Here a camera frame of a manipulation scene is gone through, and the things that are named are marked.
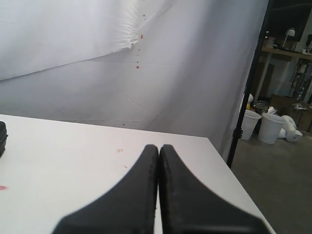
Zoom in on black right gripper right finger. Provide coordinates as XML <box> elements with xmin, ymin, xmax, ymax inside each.
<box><xmin>158</xmin><ymin>145</ymin><xmax>268</xmax><ymax>234</ymax></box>

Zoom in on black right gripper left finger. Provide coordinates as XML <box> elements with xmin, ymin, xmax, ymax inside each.
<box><xmin>55</xmin><ymin>145</ymin><xmax>158</xmax><ymax>234</ymax></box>

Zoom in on black plastic carry case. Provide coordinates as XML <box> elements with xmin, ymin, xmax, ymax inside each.
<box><xmin>0</xmin><ymin>121</ymin><xmax>8</xmax><ymax>157</ymax></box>

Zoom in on black backdrop stand pole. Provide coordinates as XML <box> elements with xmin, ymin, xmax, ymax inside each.
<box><xmin>226</xmin><ymin>0</ymin><xmax>273</xmax><ymax>168</ymax></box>

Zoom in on white bucket left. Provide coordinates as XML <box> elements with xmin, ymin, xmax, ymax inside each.
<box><xmin>241</xmin><ymin>110</ymin><xmax>261</xmax><ymax>140</ymax></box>

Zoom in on white bucket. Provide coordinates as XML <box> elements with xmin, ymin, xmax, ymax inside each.
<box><xmin>241</xmin><ymin>110</ymin><xmax>261</xmax><ymax>140</ymax></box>
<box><xmin>258</xmin><ymin>113</ymin><xmax>286</xmax><ymax>144</ymax></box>

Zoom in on white bucket right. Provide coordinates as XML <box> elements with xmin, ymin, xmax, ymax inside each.
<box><xmin>258</xmin><ymin>113</ymin><xmax>286</xmax><ymax>144</ymax></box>

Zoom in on white foam pieces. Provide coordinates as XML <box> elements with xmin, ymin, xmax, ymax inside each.
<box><xmin>277</xmin><ymin>115</ymin><xmax>303</xmax><ymax>142</ymax></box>

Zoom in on white backdrop cloth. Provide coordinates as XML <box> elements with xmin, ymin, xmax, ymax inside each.
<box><xmin>0</xmin><ymin>0</ymin><xmax>268</xmax><ymax>157</ymax></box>

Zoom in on wooden shelf table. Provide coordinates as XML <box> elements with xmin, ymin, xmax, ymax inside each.
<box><xmin>254</xmin><ymin>47</ymin><xmax>312</xmax><ymax>101</ymax></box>

